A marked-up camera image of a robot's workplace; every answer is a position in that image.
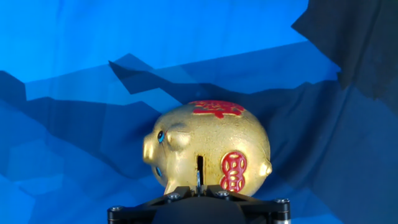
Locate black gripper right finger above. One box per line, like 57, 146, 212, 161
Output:
203, 184, 292, 224

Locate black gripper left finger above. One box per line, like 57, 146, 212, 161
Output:
106, 184, 200, 224

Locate small silver coin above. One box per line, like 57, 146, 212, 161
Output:
195, 169, 203, 197

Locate blue printed cloth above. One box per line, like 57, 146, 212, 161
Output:
0, 0, 398, 224

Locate gold piggy bank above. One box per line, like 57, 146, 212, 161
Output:
142, 100, 274, 198

